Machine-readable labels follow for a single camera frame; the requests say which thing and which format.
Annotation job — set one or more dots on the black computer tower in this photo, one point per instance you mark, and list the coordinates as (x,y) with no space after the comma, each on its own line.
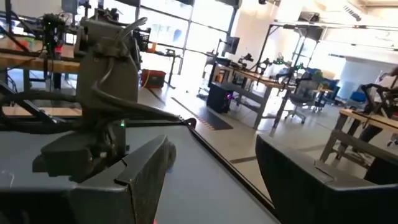
(217,99)

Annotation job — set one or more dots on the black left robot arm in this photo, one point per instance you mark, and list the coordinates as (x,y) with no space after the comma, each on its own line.
(109,77)

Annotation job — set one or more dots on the grey table mat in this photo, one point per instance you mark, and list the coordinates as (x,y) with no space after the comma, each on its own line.
(202,186)

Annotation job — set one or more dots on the black bench robot arm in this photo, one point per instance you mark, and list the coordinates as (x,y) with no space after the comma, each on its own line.
(53,31)

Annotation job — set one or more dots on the red box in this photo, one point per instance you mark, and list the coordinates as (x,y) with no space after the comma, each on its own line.
(152,79)

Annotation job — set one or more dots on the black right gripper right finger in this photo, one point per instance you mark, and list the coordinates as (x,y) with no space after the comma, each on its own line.
(311,199)

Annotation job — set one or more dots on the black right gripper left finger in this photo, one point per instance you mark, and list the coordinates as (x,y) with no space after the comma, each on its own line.
(136,193)

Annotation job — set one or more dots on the grey office chair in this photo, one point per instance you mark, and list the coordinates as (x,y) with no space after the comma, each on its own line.
(300,96)

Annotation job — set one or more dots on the low wooden table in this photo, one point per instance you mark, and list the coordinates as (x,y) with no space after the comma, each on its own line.
(367,118)

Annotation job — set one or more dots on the black monitor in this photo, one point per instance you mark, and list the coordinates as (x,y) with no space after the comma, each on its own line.
(232,45)

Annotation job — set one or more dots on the long wooden workbench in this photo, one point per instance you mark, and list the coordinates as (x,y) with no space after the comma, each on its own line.
(264,81)

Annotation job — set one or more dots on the black floor mat striped edge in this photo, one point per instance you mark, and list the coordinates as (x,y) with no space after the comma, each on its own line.
(217,123)

